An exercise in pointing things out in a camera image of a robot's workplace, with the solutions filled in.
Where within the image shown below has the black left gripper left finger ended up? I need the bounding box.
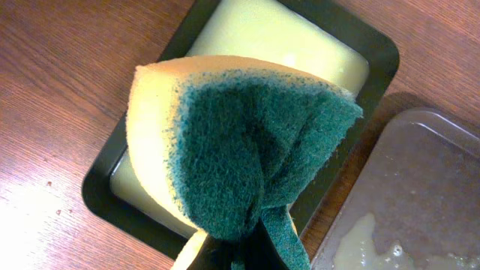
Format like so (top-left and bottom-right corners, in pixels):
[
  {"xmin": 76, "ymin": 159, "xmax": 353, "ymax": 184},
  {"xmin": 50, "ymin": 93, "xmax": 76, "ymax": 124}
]
[{"xmin": 171, "ymin": 230, "xmax": 233, "ymax": 270}]

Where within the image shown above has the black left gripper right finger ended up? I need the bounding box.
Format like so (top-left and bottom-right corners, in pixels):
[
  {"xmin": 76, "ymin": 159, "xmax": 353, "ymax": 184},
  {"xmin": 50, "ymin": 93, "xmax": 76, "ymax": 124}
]
[{"xmin": 243, "ymin": 220, "xmax": 288, "ymax": 270}]

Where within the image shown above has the green and yellow sponge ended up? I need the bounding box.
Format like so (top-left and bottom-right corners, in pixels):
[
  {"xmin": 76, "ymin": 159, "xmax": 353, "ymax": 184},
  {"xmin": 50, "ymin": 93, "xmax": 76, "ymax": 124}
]
[{"xmin": 126, "ymin": 55, "xmax": 363, "ymax": 269}]

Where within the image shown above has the dark brown serving tray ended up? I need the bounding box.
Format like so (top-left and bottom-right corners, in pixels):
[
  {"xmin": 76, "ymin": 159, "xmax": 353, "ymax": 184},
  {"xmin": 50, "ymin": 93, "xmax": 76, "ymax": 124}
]
[{"xmin": 311, "ymin": 109, "xmax": 479, "ymax": 269}]

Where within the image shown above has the black soapy water tray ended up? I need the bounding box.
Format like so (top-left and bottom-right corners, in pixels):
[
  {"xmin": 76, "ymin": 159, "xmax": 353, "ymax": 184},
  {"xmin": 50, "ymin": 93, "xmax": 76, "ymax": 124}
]
[{"xmin": 82, "ymin": 0, "xmax": 400, "ymax": 258}]

